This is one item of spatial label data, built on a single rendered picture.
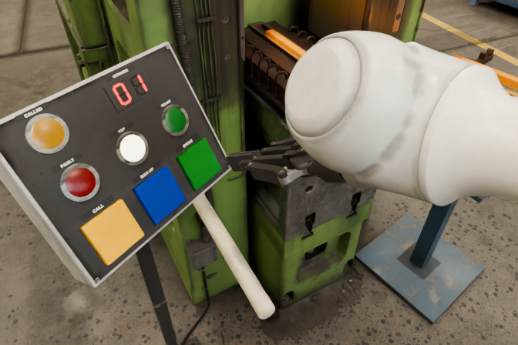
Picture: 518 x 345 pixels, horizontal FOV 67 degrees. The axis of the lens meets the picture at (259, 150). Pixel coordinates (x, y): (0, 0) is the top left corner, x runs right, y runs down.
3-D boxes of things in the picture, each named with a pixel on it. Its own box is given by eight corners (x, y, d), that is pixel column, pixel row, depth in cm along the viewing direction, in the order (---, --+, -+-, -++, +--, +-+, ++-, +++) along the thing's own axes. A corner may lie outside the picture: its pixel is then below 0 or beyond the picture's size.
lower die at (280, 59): (350, 96, 111) (354, 69, 105) (290, 116, 103) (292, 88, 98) (274, 41, 139) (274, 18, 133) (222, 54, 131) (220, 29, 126)
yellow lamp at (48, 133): (71, 145, 58) (62, 122, 55) (37, 155, 56) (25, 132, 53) (68, 135, 60) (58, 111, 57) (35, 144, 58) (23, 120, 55)
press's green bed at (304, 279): (352, 273, 171) (372, 200, 141) (280, 314, 157) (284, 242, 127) (284, 194, 208) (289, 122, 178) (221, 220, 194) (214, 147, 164)
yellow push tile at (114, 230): (145, 235, 65) (122, 198, 63) (108, 266, 61) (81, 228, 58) (140, 233, 67) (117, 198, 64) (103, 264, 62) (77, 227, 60)
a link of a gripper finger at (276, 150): (312, 142, 55) (317, 137, 56) (257, 147, 63) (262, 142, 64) (322, 166, 56) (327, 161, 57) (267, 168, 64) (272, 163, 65)
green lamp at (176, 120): (192, 130, 73) (189, 111, 70) (167, 138, 71) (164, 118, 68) (186, 122, 75) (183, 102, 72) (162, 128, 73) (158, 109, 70)
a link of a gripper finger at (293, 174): (327, 166, 54) (308, 189, 50) (297, 168, 57) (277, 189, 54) (321, 152, 53) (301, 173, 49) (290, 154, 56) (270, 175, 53)
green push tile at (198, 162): (222, 169, 78) (205, 137, 76) (196, 191, 73) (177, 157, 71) (216, 169, 79) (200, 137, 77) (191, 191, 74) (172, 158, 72)
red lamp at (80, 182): (102, 193, 60) (95, 172, 58) (70, 204, 59) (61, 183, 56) (98, 181, 62) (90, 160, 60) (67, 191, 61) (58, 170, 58)
